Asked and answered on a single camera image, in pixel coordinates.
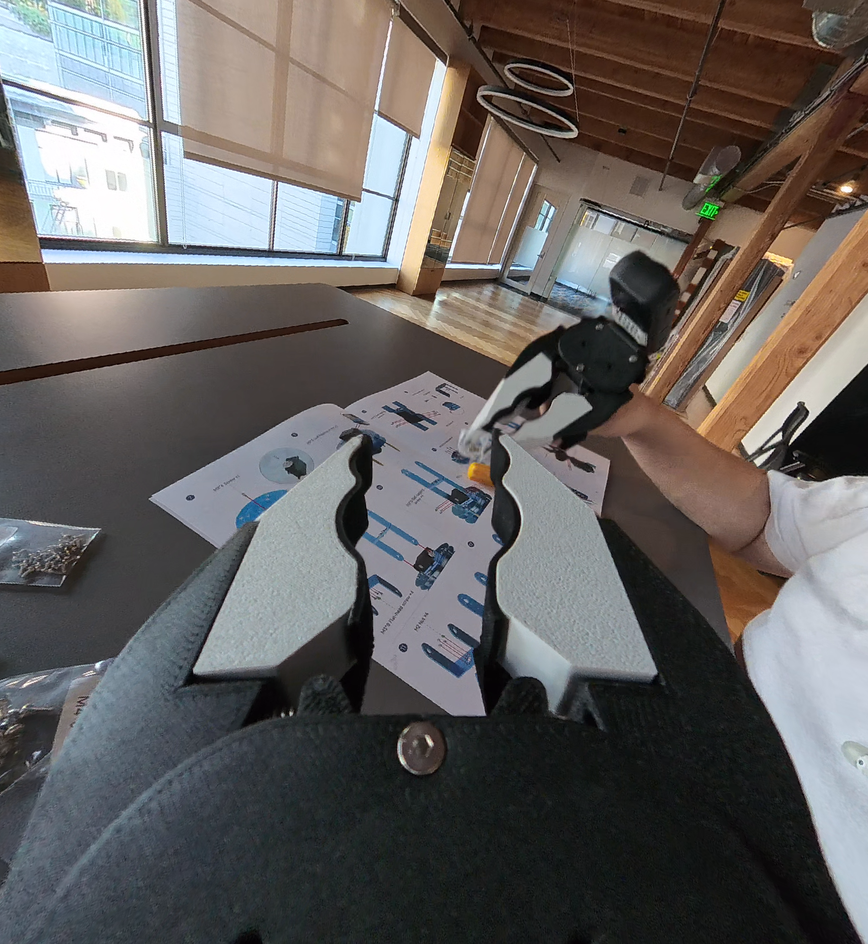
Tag silver air duct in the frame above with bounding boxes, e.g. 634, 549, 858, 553
698, 144, 742, 187

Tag black office chair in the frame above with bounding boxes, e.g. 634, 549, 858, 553
742, 402, 812, 474

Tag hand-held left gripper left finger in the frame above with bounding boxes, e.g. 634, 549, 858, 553
193, 434, 375, 710

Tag wooden post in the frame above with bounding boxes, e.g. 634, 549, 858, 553
698, 180, 868, 452
644, 92, 868, 401

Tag person's white shirt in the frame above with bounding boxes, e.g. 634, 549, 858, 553
742, 471, 868, 944

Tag wooden column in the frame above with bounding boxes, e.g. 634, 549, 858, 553
397, 60, 473, 297

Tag stack of leaning panels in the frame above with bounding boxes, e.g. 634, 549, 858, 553
663, 249, 786, 412

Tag ring pendant light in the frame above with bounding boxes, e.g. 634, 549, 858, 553
476, 83, 580, 141
503, 59, 577, 98

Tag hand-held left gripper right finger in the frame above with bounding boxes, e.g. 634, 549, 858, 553
480, 434, 661, 714

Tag assembly instruction booklet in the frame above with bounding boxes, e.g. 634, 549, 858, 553
150, 371, 612, 718

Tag clear bag of screws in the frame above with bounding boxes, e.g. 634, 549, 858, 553
0, 515, 103, 589
0, 662, 114, 821

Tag large multi-pane window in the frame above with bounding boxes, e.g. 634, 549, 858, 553
0, 0, 414, 261

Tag person's right forearm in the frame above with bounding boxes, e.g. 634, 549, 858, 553
595, 398, 792, 578

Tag beige roller blind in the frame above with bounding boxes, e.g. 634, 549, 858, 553
174, 0, 392, 202
377, 16, 440, 140
451, 120, 539, 266

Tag dark grey desk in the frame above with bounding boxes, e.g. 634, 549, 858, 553
0, 282, 736, 875

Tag glass door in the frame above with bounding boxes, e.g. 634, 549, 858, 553
502, 184, 573, 286

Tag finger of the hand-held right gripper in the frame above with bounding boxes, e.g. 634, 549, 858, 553
510, 392, 595, 448
461, 330, 559, 454

